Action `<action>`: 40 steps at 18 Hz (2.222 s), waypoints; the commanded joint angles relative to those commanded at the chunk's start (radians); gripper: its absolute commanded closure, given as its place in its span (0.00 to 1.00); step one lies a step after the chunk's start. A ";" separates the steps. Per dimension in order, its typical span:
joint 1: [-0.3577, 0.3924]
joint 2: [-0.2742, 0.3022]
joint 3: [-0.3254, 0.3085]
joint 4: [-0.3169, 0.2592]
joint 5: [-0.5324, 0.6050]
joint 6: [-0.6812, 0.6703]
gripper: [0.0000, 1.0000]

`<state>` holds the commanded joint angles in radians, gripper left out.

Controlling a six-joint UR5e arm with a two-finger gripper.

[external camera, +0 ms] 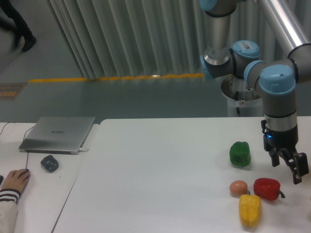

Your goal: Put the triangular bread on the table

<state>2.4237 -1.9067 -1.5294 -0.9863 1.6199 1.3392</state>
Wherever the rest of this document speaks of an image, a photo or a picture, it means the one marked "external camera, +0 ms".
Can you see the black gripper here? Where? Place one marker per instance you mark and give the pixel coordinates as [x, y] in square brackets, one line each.
[285, 140]

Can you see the white striped sleeve forearm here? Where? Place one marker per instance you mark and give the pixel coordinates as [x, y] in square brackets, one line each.
[8, 209]

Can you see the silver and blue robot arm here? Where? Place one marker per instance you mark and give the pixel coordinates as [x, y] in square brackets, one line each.
[274, 82]

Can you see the person's bare hand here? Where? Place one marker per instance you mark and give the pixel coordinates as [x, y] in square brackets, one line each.
[14, 182]

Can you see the red bell pepper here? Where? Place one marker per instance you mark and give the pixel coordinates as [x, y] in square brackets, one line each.
[267, 188]

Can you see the green bell pepper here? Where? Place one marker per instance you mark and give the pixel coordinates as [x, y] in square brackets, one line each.
[239, 154]

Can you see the brown egg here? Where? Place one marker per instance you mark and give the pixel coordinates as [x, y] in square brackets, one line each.
[238, 187]

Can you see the yellow bell pepper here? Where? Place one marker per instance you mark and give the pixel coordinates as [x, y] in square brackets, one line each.
[250, 210]

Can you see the grey pleated curtain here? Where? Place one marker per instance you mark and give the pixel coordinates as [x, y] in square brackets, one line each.
[120, 38]

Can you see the silver closed laptop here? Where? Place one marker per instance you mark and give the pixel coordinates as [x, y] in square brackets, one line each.
[58, 135]

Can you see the walking person's dark legs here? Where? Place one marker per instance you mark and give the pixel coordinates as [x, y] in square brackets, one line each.
[20, 29]

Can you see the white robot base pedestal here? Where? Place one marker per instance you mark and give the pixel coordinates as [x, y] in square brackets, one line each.
[242, 100]

